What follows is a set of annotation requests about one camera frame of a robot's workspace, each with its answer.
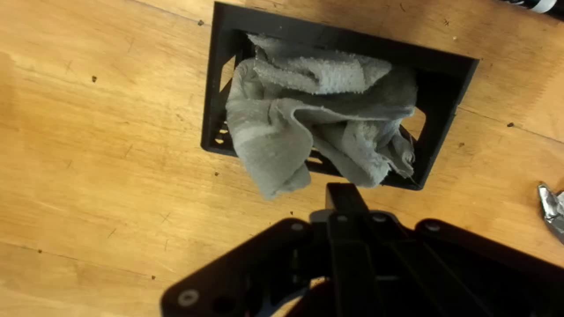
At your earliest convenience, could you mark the crumpled silver foil ball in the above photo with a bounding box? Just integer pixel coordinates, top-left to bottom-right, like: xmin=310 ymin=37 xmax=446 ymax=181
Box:
xmin=538 ymin=183 xmax=564 ymax=243

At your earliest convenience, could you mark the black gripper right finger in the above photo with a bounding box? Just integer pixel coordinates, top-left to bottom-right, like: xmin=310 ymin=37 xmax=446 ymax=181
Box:
xmin=369 ymin=211 xmax=564 ymax=317

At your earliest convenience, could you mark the black perforated box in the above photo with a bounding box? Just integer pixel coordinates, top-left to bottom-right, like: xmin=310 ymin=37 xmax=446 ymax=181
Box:
xmin=201 ymin=1 xmax=478 ymax=190

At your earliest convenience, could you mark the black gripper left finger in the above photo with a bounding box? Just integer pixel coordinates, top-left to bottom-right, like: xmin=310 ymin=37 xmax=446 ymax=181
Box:
xmin=161 ymin=183 xmax=377 ymax=317

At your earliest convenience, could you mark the white towel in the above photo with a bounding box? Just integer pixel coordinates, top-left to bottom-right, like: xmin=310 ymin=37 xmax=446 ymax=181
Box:
xmin=226 ymin=35 xmax=418 ymax=197

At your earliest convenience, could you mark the black white marker pen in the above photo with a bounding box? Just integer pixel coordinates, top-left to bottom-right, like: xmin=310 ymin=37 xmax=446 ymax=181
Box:
xmin=506 ymin=0 xmax=564 ymax=19

